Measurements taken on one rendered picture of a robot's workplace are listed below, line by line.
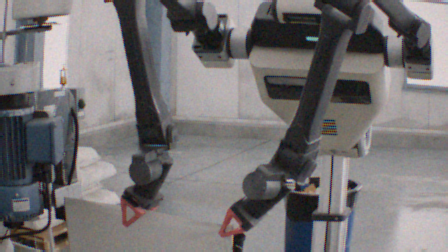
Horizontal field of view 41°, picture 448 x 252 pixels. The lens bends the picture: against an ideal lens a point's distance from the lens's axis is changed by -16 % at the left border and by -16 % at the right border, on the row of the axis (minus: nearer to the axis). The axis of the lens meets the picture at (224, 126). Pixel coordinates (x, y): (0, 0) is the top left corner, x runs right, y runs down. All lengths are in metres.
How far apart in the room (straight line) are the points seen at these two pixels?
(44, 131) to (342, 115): 0.87
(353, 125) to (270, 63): 0.29
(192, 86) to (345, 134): 8.50
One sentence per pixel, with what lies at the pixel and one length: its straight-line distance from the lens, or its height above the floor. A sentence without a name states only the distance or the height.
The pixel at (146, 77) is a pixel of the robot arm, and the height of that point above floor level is 1.38.
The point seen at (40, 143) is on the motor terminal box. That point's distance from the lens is 1.34.
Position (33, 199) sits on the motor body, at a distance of 1.39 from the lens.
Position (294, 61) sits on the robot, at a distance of 1.78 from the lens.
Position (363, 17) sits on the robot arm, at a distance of 1.24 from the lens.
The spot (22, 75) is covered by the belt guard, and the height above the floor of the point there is 1.40.
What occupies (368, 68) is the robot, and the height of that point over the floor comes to 1.39.
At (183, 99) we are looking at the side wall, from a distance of 10.41.
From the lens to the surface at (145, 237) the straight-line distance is 1.61.
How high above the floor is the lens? 1.46
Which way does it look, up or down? 7 degrees down
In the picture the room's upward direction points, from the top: straight up
